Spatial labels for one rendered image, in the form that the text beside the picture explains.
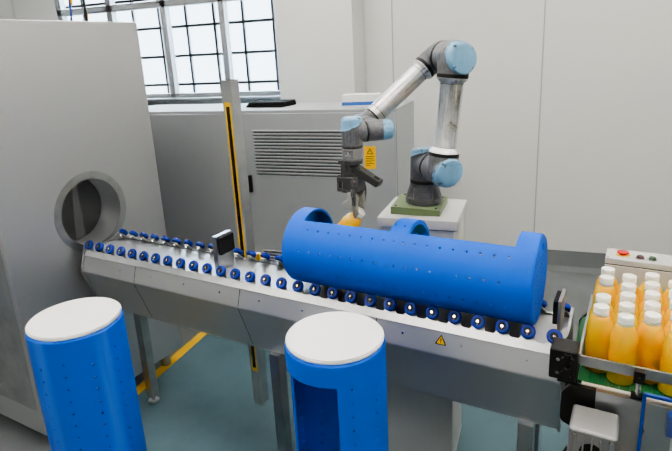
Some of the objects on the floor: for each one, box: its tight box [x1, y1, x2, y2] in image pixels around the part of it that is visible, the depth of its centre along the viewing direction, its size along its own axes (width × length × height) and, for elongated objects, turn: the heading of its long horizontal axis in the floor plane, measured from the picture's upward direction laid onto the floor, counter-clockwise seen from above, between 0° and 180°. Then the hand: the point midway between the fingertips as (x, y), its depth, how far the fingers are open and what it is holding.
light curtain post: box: [220, 79, 269, 405], centre depth 270 cm, size 6×6×170 cm
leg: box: [269, 351, 293, 451], centre depth 229 cm, size 6×6×63 cm
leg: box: [133, 313, 160, 404], centre depth 288 cm, size 6×6×63 cm
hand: (360, 213), depth 199 cm, fingers closed on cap, 4 cm apart
